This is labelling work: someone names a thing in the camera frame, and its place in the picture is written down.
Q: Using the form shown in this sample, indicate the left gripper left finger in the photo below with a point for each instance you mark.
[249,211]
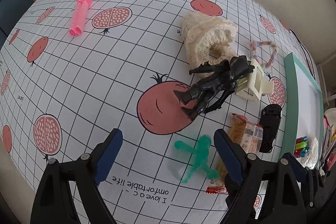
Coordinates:
[53,201]

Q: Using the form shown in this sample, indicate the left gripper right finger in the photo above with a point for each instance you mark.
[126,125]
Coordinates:
[259,191]

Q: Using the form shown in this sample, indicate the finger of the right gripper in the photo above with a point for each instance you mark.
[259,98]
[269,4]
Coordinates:
[312,186]

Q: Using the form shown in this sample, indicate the colourful building block toy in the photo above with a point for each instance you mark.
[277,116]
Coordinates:
[300,144]

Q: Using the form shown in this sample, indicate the orange snack packet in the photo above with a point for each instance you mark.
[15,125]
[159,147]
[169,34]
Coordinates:
[249,136]

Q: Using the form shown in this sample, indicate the green translucent toy figure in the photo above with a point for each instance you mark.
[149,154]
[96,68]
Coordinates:
[200,154]

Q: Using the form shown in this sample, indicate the black toy car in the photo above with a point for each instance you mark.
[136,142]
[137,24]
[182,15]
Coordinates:
[269,121]

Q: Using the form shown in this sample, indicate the cream plastic hair claw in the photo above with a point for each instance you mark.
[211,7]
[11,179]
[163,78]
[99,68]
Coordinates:
[254,86]

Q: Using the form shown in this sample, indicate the black action figure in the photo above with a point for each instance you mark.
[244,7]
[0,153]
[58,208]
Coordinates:
[211,91]

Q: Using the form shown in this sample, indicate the cream lace cloth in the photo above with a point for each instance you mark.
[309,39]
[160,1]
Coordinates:
[208,39]

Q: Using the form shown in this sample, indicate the pink hair roller clip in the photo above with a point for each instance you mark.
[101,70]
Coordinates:
[79,17]

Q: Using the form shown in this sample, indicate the teal shallow box tray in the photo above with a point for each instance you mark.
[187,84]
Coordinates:
[304,106]

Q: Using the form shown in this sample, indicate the pomegranate print grid bedsheet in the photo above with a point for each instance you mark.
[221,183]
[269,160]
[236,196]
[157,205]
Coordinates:
[62,95]

